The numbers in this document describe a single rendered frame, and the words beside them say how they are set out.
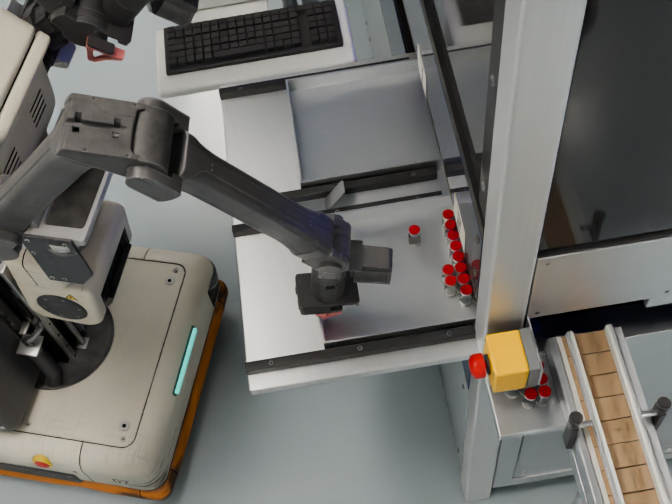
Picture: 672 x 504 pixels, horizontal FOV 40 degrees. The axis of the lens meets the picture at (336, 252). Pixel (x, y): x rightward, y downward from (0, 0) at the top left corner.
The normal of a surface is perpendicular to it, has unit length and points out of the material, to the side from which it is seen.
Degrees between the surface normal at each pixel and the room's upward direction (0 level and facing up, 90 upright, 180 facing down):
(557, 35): 90
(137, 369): 0
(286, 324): 0
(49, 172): 97
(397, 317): 0
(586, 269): 90
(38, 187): 97
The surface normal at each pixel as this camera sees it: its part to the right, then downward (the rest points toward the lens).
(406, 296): -0.09, -0.51
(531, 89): 0.14, 0.85
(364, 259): 0.12, -0.35
